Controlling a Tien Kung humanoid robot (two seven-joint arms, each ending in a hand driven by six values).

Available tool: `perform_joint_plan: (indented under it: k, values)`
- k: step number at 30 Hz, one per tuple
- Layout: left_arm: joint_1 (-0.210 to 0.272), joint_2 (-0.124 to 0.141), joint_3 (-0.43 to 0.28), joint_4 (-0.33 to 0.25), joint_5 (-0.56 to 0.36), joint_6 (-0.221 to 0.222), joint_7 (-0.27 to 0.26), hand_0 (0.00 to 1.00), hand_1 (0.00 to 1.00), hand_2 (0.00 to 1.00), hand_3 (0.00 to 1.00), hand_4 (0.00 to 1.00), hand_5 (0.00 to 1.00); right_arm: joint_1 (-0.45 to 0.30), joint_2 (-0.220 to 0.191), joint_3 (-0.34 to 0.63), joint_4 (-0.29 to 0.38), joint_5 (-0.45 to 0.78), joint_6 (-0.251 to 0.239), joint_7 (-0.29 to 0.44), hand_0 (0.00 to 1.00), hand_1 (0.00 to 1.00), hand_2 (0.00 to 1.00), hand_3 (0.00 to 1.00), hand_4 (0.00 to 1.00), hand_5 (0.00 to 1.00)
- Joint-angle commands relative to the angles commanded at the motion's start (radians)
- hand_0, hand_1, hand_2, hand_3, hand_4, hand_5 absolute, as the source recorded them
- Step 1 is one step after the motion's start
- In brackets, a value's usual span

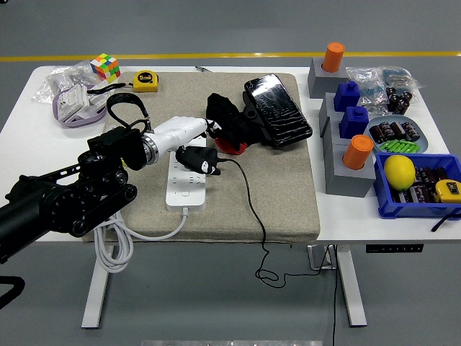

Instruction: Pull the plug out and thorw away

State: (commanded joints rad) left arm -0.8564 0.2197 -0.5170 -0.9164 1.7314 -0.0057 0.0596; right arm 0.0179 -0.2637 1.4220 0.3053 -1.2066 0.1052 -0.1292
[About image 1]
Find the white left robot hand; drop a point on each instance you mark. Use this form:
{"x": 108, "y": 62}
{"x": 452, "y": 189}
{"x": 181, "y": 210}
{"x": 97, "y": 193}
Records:
{"x": 176, "y": 131}

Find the black power adapter plug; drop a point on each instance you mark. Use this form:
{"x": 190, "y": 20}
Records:
{"x": 191, "y": 158}

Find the white power strip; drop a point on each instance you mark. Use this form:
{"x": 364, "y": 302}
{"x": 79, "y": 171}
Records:
{"x": 185, "y": 196}

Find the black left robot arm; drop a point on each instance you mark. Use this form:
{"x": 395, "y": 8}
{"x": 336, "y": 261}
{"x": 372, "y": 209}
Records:
{"x": 54, "y": 202}

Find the black cloth with red patch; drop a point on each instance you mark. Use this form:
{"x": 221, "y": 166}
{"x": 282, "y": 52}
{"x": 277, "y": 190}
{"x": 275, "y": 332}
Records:
{"x": 230, "y": 119}

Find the small silver pen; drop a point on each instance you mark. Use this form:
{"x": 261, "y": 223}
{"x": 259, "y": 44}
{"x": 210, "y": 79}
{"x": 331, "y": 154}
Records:
{"x": 201, "y": 68}

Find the black phone stand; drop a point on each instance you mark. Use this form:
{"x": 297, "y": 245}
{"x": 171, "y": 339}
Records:
{"x": 251, "y": 111}

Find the yellow floor tape line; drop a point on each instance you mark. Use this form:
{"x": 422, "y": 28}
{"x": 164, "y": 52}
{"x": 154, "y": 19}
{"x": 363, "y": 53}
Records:
{"x": 216, "y": 55}

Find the small colourful puzzle cube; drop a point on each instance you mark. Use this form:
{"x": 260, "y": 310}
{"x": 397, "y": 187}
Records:
{"x": 105, "y": 67}

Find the grey-brown fabric mat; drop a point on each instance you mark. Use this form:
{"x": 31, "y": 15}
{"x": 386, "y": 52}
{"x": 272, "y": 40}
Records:
{"x": 223, "y": 216}

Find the purple tray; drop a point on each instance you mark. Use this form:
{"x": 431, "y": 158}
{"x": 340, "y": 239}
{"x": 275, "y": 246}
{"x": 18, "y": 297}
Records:
{"x": 77, "y": 124}

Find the black smartphone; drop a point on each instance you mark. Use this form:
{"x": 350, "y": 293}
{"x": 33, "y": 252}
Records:
{"x": 277, "y": 108}

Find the white plastic parts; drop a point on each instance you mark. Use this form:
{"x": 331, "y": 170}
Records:
{"x": 72, "y": 99}

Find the clear bags of white parts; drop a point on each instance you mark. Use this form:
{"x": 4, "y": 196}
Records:
{"x": 65, "y": 77}

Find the grey block with round hole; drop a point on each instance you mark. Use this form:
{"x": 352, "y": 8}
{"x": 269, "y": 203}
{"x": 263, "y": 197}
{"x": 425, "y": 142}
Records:
{"x": 345, "y": 184}
{"x": 317, "y": 81}

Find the grey block with square hole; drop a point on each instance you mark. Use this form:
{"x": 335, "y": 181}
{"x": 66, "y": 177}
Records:
{"x": 326, "y": 108}
{"x": 333, "y": 135}

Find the blue square peg block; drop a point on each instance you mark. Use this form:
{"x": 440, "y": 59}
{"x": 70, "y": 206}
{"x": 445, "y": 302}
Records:
{"x": 354, "y": 124}
{"x": 345, "y": 97}

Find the orange cylinder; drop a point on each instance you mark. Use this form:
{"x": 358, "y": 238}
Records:
{"x": 333, "y": 57}
{"x": 356, "y": 153}

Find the white table leg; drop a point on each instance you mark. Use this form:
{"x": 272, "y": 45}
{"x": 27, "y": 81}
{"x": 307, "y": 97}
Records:
{"x": 351, "y": 288}
{"x": 97, "y": 288}

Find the clear bag of small parts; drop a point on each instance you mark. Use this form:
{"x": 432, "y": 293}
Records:
{"x": 365, "y": 83}

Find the black capacitors on plate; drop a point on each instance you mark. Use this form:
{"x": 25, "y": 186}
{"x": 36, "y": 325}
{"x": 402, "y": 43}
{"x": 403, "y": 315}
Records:
{"x": 394, "y": 130}

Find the loose pile of black capacitors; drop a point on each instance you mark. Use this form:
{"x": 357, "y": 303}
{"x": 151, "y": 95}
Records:
{"x": 398, "y": 101}

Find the green batteries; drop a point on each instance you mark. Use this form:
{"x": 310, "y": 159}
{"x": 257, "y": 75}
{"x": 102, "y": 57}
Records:
{"x": 399, "y": 146}

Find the yellow lemon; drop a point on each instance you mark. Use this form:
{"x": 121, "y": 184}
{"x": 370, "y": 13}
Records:
{"x": 399, "y": 173}

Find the clear bag of blue parts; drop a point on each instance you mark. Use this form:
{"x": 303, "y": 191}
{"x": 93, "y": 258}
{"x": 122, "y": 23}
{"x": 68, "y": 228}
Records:
{"x": 398, "y": 76}

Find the black robot body part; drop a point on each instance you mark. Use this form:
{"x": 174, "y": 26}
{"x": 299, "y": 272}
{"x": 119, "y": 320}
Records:
{"x": 12, "y": 292}

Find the pale blue oval plate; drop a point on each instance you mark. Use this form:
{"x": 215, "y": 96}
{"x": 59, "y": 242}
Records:
{"x": 423, "y": 140}

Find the black table control panel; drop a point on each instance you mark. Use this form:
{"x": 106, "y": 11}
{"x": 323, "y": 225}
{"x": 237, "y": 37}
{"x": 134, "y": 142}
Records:
{"x": 394, "y": 248}

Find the blue plastic bin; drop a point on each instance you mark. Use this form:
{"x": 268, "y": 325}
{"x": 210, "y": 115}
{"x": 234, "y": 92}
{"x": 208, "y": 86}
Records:
{"x": 414, "y": 210}

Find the black capacitors in bin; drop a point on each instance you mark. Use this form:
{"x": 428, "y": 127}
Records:
{"x": 423, "y": 191}

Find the yellow tape measure in bin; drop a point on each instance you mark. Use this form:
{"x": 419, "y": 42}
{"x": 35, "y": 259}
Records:
{"x": 448, "y": 191}

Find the silver bracket under table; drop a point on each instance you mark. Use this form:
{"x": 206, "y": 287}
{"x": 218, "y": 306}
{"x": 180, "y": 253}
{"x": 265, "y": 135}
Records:
{"x": 317, "y": 257}

